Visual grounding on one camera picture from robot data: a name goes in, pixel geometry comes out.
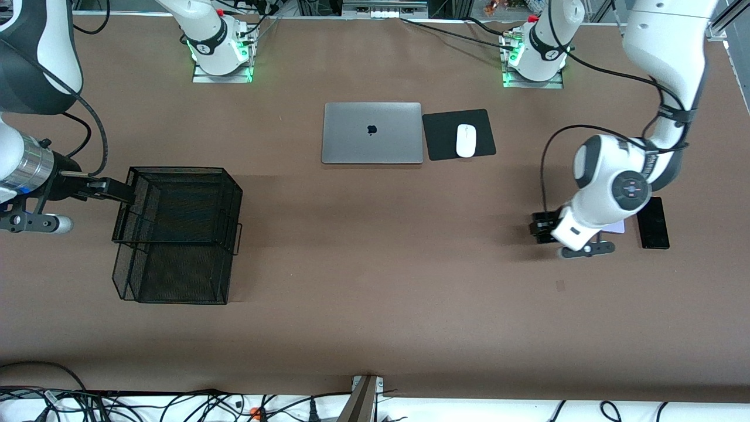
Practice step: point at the black mesh two-tier tray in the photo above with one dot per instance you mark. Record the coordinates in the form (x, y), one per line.
(176, 275)

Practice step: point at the silver closed laptop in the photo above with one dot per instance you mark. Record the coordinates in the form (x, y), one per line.
(372, 132)

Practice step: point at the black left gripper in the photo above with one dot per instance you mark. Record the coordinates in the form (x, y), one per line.
(544, 227)

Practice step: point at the white computer mouse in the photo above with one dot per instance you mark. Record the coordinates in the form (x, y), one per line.
(466, 140)

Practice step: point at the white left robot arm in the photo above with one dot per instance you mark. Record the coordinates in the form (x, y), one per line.
(668, 47)

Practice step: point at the white power strip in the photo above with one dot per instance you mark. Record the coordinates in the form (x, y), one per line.
(384, 13)

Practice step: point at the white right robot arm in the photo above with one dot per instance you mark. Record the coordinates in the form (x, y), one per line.
(55, 41)

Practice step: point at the lavender flip phone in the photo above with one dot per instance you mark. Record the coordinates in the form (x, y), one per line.
(616, 229)

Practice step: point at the black mouse pad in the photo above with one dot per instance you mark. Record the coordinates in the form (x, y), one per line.
(439, 138)

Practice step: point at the aluminium frame corner profile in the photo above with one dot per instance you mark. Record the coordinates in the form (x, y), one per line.
(715, 32)

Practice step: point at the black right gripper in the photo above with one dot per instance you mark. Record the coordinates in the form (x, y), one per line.
(65, 182)

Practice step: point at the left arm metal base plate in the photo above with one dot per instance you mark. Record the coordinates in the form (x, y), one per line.
(510, 85)

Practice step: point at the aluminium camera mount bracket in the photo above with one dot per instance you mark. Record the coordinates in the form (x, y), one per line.
(362, 401)

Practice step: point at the long black smartphone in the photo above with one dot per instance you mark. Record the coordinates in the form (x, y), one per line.
(655, 228)

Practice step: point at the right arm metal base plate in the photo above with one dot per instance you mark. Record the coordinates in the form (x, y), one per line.
(202, 78)

